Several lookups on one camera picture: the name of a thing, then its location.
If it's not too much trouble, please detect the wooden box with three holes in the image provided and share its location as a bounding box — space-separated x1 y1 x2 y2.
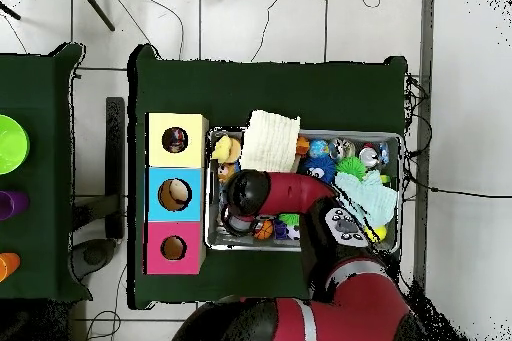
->
142 111 210 276

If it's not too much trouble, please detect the orange cup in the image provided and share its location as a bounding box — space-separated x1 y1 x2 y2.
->
0 252 22 283

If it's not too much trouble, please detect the black upright panel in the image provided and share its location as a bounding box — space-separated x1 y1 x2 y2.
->
104 96 126 240

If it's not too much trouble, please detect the colourful patterned cloth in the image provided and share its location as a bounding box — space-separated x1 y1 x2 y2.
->
162 127 189 153

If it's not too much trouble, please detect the thin black floor cable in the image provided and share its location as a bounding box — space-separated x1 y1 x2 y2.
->
403 180 512 200

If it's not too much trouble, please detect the orange basketball toy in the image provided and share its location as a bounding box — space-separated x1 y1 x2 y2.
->
253 218 275 241

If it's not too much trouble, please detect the dark green side table cloth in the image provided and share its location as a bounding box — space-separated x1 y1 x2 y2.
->
0 43 94 303

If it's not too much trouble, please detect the mint waffle cloth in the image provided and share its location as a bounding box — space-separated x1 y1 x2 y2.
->
334 169 398 227

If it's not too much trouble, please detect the purple cup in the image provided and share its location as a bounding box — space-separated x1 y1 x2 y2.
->
0 190 31 221

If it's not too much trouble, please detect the lime green bowl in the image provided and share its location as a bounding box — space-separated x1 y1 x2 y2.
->
0 114 31 176

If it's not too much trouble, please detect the black tripod leg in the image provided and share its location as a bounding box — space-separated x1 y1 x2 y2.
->
0 1 22 21
73 0 116 33

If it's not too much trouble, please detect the grey rounded stand base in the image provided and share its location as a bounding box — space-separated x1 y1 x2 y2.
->
69 238 118 282

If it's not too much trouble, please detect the shallow mesh bin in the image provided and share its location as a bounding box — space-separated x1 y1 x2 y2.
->
203 126 404 255

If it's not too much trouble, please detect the yellow plush duck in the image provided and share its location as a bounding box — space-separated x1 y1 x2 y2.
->
210 134 242 165

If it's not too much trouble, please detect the blue spiky ball with eyes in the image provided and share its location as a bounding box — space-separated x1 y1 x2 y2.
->
299 155 336 185

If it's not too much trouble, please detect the cream waffle cloth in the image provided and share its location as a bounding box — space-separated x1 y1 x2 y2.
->
239 109 301 174

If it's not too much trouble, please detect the globe print ball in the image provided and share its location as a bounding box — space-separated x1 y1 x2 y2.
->
306 139 330 160

